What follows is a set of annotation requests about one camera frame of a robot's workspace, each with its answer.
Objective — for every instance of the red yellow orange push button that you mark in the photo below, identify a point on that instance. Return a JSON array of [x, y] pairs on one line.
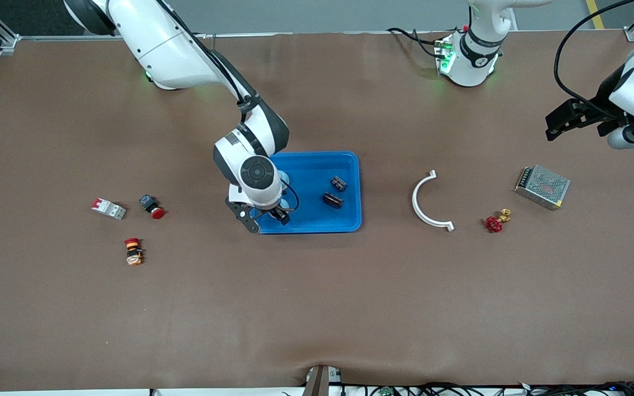
[[134, 252]]

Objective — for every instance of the blue bell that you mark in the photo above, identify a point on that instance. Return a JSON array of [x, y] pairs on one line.
[[284, 179]]

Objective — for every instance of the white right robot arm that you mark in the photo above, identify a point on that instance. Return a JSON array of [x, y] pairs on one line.
[[157, 38]]

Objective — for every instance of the metal mesh power supply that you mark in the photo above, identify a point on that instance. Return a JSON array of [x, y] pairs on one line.
[[542, 187]]

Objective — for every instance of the silver table edge rail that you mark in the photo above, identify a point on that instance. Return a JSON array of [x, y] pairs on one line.
[[322, 34]]

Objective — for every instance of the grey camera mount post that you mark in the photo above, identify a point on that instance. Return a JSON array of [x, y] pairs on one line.
[[317, 380]]

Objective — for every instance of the white red circuit breaker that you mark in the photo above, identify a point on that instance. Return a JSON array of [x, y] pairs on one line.
[[108, 209]]

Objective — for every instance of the long dark electrolytic capacitor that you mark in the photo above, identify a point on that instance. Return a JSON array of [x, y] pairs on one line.
[[333, 200]]

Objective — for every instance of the red mushroom button black body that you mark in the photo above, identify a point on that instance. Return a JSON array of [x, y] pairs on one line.
[[152, 207]]

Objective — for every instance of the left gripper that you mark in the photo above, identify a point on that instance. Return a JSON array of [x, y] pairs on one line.
[[594, 108]]

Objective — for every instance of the blue plastic tray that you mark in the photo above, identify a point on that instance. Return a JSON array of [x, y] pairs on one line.
[[317, 220]]

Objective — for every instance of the white curved plastic clamp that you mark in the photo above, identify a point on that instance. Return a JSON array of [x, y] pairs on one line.
[[417, 206]]

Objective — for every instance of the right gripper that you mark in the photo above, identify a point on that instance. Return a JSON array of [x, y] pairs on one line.
[[279, 214]]

